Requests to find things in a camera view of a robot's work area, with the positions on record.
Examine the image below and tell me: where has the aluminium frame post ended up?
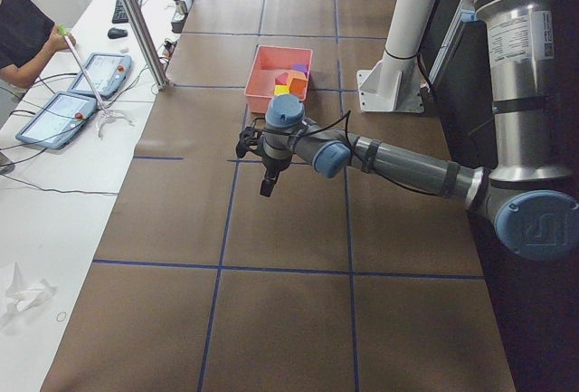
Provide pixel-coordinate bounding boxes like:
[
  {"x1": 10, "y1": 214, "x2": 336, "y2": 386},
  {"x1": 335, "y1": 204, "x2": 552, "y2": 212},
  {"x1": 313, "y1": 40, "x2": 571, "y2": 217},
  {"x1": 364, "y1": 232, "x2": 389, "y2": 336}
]
[{"x1": 121, "y1": 0, "x2": 168, "y2": 91}]

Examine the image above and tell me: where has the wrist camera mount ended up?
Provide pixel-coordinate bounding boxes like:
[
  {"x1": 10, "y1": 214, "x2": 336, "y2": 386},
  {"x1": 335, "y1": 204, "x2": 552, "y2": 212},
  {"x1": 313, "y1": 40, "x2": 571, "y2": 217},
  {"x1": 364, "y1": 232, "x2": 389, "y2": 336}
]
[{"x1": 235, "y1": 126, "x2": 265, "y2": 158}]

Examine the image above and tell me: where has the black keyboard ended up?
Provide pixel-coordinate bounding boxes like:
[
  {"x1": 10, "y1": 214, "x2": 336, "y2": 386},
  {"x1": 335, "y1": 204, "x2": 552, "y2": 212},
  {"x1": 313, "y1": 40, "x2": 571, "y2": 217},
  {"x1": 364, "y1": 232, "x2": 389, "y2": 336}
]
[{"x1": 112, "y1": 0, "x2": 148, "y2": 24}]

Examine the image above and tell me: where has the white side table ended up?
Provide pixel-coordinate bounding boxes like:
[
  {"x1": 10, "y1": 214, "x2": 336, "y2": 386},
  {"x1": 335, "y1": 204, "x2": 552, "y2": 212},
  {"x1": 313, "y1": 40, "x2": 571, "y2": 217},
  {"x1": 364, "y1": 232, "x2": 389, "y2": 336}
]
[{"x1": 1, "y1": 0, "x2": 157, "y2": 391}]

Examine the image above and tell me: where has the clear grabber stick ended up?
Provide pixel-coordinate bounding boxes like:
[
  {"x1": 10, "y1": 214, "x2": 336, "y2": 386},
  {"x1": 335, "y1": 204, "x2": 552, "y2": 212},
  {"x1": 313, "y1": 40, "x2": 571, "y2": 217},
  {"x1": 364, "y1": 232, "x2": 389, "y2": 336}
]
[{"x1": 55, "y1": 24, "x2": 135, "y2": 139}]

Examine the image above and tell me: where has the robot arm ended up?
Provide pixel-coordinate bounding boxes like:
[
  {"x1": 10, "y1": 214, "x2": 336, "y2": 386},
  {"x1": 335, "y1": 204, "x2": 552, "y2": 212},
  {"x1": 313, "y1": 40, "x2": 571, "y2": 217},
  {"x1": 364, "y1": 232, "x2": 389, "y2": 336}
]
[{"x1": 236, "y1": 0, "x2": 578, "y2": 261}]

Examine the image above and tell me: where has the black computer mouse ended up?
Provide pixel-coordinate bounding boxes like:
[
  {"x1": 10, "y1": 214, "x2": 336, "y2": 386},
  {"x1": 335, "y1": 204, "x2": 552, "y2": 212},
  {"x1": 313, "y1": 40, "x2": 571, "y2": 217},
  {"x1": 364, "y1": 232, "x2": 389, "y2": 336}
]
[{"x1": 107, "y1": 27, "x2": 128, "y2": 40}]

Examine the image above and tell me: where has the yellow foam cube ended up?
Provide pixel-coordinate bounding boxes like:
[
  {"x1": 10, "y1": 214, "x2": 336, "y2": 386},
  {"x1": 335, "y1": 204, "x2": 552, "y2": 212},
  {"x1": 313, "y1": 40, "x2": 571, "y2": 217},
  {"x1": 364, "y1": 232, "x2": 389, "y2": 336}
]
[{"x1": 274, "y1": 84, "x2": 290, "y2": 96}]

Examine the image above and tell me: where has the person in black shirt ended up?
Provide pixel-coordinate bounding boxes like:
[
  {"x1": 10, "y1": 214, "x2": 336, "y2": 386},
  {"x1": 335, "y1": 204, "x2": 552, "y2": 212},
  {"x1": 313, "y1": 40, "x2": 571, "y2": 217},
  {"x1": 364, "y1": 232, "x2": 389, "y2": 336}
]
[{"x1": 1, "y1": 0, "x2": 76, "y2": 89}]

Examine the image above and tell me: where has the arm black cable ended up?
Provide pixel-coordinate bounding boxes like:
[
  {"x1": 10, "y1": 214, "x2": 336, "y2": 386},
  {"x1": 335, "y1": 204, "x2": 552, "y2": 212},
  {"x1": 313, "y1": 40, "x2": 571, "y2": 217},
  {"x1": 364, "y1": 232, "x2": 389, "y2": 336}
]
[{"x1": 243, "y1": 110, "x2": 449, "y2": 196}]

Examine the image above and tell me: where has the crumpled white paper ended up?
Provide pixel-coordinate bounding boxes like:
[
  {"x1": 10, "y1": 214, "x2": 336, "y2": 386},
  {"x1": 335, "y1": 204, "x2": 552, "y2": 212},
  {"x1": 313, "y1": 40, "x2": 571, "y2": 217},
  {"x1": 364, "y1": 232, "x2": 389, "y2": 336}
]
[{"x1": 1, "y1": 263, "x2": 57, "y2": 330}]

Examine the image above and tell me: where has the white pedestal column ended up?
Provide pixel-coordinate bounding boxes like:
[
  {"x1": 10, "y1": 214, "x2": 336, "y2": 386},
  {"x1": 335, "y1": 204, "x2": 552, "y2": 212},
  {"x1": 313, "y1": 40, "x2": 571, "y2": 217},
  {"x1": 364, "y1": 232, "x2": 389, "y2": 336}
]
[{"x1": 357, "y1": 0, "x2": 435, "y2": 113}]

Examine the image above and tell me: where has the far teach pendant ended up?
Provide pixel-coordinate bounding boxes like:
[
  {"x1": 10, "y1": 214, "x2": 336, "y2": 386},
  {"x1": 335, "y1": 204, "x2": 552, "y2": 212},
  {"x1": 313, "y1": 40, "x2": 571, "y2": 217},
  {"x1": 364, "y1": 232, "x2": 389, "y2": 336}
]
[{"x1": 84, "y1": 53, "x2": 132, "y2": 100}]

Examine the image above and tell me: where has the near teach pendant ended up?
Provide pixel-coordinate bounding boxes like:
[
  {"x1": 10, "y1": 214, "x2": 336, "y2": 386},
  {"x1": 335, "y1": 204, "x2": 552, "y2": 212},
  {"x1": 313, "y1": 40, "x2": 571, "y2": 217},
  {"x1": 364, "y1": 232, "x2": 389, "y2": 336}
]
[{"x1": 15, "y1": 91, "x2": 97, "y2": 150}]

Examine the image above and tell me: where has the purple foam cube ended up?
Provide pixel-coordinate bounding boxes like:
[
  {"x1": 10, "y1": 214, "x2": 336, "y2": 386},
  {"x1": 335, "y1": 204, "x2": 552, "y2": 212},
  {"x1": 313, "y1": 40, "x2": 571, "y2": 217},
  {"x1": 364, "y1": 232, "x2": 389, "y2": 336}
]
[{"x1": 291, "y1": 63, "x2": 308, "y2": 75}]

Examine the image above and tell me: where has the teach pendant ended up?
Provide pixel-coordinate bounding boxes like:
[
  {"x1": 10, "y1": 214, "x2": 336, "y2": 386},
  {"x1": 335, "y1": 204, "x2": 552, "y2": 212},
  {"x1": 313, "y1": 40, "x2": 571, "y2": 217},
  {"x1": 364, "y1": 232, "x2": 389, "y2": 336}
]
[
  {"x1": 84, "y1": 53, "x2": 132, "y2": 100},
  {"x1": 15, "y1": 91, "x2": 97, "y2": 150}
]

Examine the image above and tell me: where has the orange foam cube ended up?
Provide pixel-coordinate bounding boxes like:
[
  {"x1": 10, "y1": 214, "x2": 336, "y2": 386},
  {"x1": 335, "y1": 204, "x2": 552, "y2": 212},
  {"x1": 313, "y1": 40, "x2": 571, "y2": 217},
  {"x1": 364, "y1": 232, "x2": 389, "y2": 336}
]
[{"x1": 288, "y1": 77, "x2": 308, "y2": 100}]

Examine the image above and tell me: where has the pink foam cube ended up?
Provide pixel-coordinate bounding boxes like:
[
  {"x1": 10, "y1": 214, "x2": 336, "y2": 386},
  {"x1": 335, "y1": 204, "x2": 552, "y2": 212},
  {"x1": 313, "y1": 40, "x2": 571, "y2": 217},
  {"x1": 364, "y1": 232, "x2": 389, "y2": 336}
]
[{"x1": 274, "y1": 72, "x2": 290, "y2": 87}]

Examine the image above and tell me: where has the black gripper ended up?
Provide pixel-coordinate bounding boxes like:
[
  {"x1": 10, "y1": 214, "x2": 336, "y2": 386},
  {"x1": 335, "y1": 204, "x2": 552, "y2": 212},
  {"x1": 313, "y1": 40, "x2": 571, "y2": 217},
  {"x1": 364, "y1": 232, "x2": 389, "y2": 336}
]
[{"x1": 260, "y1": 156, "x2": 290, "y2": 196}]

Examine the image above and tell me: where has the pink plastic bin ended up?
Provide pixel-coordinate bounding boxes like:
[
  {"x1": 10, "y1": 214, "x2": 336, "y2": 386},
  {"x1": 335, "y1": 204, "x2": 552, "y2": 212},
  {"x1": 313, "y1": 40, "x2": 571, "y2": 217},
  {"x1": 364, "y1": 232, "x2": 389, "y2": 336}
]
[{"x1": 244, "y1": 45, "x2": 313, "y2": 114}]

